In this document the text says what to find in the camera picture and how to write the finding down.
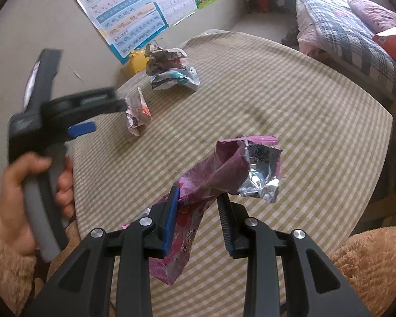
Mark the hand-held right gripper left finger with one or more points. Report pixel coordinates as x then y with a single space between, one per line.
170 218

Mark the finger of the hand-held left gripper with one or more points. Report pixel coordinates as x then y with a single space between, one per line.
114 104
84 129

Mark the yellow duck toy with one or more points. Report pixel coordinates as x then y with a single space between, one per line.
137 61

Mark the red white crumpled wrapper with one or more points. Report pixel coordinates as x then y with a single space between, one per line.
137 112

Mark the small red container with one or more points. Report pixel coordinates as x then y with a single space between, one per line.
262 1

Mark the pink foil wrapper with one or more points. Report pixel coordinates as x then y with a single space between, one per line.
211 178

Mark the person's left forearm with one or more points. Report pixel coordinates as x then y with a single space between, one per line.
6 270

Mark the blue silver wrapper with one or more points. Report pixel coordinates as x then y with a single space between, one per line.
176 79

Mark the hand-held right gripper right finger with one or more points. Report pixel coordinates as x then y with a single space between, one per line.
224 218

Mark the person's left hand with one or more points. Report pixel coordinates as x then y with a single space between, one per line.
13 204

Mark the person's fuzzy brown clothing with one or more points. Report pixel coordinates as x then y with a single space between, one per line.
373 264

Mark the blue bordered wall poster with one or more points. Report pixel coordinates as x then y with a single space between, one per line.
118 10

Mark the pink pillow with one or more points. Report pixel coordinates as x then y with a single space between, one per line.
373 13

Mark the crumpled newsprint wrapper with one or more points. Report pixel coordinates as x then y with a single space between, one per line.
165 57

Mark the bed with plaid blanket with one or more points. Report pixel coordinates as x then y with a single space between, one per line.
343 39

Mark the checked tablecloth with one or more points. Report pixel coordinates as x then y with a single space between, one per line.
283 105

